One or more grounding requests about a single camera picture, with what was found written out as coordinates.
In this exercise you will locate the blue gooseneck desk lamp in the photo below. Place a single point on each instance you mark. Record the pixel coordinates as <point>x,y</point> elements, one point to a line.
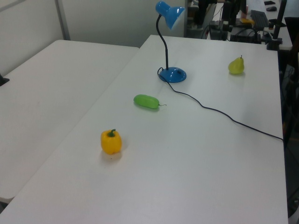
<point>172,75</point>

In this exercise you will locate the green toy cucumber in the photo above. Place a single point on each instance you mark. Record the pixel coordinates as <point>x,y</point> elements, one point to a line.
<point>146,101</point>

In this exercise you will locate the yellow toy bell pepper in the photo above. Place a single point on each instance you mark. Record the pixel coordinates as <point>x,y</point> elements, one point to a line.
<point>111,143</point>

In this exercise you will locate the green toy pear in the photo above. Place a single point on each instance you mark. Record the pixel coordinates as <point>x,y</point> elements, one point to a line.
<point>236,67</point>

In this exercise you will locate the person in dark trousers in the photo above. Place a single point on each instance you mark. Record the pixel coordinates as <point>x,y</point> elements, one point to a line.
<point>201,14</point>

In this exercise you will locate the yellow object on desk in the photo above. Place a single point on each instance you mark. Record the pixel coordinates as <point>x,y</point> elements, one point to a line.
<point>247,21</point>

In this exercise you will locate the black computer keyboard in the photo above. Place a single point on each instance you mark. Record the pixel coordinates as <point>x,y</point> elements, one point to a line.
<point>259,18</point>

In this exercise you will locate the small black cup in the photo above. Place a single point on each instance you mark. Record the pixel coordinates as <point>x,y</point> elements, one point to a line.
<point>271,25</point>

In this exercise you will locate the black computer mouse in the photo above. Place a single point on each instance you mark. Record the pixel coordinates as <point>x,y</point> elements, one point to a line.
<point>271,9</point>

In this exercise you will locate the black monitor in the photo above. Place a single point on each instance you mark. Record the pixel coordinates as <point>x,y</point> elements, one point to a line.
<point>290,28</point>

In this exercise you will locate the black camera stand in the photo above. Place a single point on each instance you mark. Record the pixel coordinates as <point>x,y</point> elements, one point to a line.
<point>276,28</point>
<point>3,80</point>

